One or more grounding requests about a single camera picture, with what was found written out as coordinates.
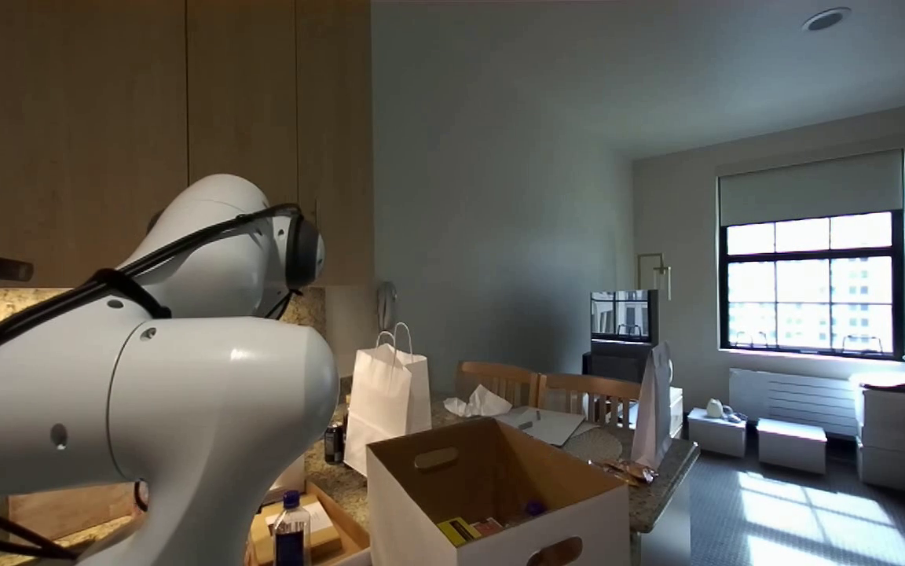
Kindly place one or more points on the white cardboard storage box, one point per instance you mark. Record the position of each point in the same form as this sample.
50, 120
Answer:
411, 523

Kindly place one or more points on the white printed shopping bag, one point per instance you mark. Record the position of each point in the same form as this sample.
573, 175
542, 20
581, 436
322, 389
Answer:
654, 410

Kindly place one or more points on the white wall phone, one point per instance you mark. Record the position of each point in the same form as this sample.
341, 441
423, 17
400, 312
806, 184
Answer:
386, 303

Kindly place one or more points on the white floor box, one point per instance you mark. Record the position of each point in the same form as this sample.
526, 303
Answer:
717, 433
791, 443

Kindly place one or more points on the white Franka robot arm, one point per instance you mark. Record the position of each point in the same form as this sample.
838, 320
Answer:
159, 419

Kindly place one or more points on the black television stand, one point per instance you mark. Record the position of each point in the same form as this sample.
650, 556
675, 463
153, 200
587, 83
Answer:
615, 362

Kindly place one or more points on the small television screen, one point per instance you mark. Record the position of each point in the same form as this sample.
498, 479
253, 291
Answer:
624, 316

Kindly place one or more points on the wooden chair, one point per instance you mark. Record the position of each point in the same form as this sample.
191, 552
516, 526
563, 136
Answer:
593, 398
494, 379

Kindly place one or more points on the white drawer unit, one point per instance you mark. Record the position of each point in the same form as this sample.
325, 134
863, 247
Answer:
891, 436

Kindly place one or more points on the white radiator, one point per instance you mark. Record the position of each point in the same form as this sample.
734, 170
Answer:
788, 398

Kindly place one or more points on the wooden tray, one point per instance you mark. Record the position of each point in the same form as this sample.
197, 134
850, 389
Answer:
335, 528

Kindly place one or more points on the black framed window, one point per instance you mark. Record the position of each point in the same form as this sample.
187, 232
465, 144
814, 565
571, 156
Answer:
813, 285

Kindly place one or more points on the white roller blind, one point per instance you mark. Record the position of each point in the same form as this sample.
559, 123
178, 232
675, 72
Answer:
808, 189

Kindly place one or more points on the wooden wall cabinets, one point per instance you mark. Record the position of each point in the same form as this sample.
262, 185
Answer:
78, 83

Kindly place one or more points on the white notebook papers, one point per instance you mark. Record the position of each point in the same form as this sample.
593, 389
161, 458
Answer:
547, 426

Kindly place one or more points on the round ceiling light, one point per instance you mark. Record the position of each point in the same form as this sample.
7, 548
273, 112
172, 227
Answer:
823, 17

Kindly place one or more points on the yellow book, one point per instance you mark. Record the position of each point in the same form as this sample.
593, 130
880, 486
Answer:
456, 528

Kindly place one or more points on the crumpled white tissue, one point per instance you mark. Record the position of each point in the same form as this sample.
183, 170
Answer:
478, 399

